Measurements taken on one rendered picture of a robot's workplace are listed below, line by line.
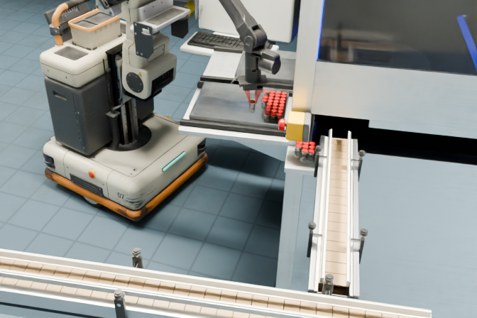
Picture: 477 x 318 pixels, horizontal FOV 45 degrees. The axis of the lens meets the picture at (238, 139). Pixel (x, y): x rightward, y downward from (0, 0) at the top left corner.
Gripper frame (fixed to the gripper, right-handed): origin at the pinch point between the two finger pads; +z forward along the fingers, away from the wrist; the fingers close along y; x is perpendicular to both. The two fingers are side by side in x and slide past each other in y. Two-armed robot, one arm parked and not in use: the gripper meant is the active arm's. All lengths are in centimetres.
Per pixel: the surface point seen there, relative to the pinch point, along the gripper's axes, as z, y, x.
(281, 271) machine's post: 72, 11, -18
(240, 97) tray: 6.9, -3.1, 15.0
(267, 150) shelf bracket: 18.0, 5.2, -5.9
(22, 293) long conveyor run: 1, -65, -83
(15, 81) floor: 91, -148, 195
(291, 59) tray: 7, 23, 46
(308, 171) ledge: 8.2, 15.1, -32.7
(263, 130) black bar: 5.8, 2.9, -11.2
